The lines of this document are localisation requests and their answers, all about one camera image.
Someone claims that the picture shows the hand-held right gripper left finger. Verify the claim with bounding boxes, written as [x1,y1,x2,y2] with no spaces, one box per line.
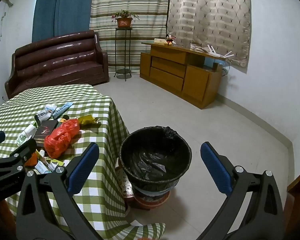
[16,142,108,240]

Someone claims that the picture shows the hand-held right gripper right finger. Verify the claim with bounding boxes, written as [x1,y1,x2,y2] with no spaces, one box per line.
[196,141,284,240]

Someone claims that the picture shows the orange peel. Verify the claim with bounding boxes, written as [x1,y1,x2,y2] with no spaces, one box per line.
[24,152,38,167]

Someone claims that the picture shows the white green tube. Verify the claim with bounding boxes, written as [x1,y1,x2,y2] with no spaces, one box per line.
[16,124,37,147]

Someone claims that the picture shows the black cigarette box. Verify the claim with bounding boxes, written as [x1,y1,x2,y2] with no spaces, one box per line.
[32,120,59,145]

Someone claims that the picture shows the yellow white wrapper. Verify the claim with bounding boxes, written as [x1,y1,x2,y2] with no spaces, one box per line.
[36,149,65,167]

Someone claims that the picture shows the red plastic bag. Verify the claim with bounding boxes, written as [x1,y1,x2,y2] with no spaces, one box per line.
[44,119,80,159]

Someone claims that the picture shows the white blue packet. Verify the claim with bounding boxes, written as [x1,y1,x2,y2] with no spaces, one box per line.
[43,104,57,115]

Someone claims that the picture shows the blue slim toothpaste box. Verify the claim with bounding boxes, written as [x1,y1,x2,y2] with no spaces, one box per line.
[52,102,73,120]

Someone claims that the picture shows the black-lined trash bin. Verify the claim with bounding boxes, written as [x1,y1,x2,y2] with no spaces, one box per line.
[119,126,192,196]

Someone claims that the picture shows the person's left forearm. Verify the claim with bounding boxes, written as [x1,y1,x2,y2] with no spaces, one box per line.
[0,197,17,240]

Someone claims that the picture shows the floral patterned container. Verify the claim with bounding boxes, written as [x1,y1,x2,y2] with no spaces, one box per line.
[115,159,136,199]

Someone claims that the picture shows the green checkered tablecloth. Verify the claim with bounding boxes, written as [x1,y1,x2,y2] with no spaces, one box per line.
[0,84,166,240]

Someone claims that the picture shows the red round flowerpot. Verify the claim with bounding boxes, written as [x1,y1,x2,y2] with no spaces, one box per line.
[132,190,171,210]

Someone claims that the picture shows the brown leather sofa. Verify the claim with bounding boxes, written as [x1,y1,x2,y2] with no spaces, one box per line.
[5,30,109,100]

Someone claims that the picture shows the black metal plant stand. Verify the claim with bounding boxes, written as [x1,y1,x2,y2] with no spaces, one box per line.
[114,27,133,82]

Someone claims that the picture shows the wooden cabinet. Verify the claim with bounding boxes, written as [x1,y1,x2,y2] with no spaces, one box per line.
[139,42,230,110]

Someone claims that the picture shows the white router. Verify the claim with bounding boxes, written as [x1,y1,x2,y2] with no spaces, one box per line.
[207,44,234,59]

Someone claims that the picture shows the clear plastic bag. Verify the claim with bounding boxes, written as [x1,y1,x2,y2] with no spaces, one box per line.
[190,43,206,53]

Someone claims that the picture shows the mouse plush toy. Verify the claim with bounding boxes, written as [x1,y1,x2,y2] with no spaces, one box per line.
[165,34,177,46]

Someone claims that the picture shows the blue curtain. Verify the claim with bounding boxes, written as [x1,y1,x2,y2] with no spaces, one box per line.
[31,0,95,43]

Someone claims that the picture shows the potted plant orange pot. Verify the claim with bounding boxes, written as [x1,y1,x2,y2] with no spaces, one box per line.
[112,10,140,28]

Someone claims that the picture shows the beige patterned curtain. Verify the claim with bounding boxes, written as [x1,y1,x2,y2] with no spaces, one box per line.
[166,0,252,74]

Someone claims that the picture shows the striped curtain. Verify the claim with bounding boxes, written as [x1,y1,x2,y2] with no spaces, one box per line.
[89,0,170,74]

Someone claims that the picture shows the router cables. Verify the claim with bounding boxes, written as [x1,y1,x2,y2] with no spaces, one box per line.
[221,62,232,77]

